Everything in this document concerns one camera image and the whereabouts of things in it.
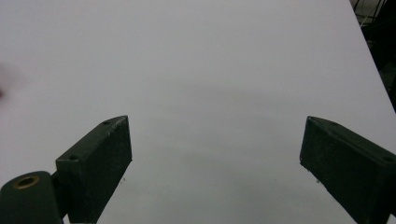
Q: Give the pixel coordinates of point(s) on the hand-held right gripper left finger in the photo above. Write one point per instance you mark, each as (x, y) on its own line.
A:
(93, 168)

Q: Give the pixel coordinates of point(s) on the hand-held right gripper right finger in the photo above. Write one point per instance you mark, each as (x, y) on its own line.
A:
(351, 165)

